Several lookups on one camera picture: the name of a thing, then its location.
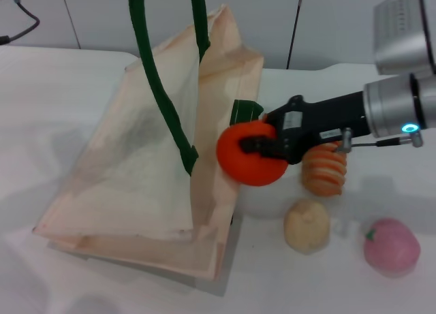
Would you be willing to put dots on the pink toy peach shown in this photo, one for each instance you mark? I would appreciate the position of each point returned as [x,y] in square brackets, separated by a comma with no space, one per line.
[391,249]

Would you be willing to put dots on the beige toy potato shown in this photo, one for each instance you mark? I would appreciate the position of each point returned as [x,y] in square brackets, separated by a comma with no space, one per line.
[306,229]

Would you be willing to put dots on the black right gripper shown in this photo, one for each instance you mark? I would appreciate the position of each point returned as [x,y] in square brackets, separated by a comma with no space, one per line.
[316,123]

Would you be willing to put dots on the orange toy fruit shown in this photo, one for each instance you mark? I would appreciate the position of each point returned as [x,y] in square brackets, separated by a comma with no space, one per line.
[248,169]

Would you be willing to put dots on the orange striped spiral bread toy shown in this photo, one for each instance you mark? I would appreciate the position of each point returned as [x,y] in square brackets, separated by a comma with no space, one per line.
[323,177]

